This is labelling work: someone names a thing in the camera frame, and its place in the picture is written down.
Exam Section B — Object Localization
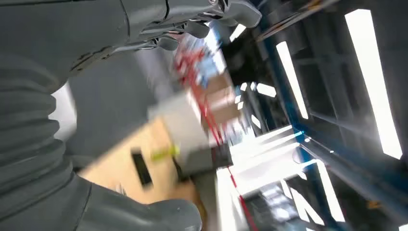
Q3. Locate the long ceiling light panel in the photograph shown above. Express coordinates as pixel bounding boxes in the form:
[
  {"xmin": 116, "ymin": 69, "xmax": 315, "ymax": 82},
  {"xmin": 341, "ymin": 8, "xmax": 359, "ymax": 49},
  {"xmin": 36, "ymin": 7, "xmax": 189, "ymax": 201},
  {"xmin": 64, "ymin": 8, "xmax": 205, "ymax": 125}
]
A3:
[
  {"xmin": 344, "ymin": 9, "xmax": 403, "ymax": 160},
  {"xmin": 275, "ymin": 41, "xmax": 309, "ymax": 120}
]

